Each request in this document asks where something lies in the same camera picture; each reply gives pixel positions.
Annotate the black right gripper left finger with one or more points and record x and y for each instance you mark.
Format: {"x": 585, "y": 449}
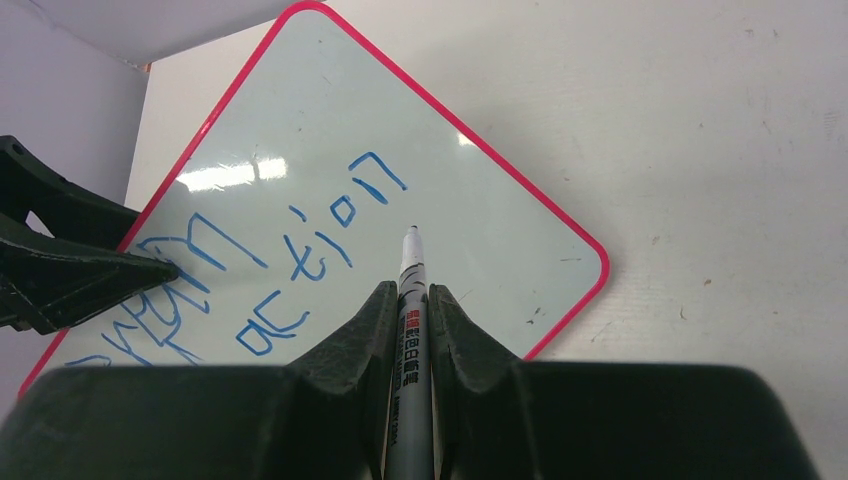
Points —
{"x": 323, "y": 416}

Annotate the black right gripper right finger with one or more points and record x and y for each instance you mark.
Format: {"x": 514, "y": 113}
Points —
{"x": 501, "y": 417}

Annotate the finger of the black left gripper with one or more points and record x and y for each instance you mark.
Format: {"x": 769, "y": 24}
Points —
{"x": 60, "y": 259}

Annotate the white whiteboard marker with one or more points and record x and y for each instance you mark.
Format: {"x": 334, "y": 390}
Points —
{"x": 409, "y": 449}

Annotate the red-framed whiteboard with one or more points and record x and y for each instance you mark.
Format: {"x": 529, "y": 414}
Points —
{"x": 290, "y": 203}

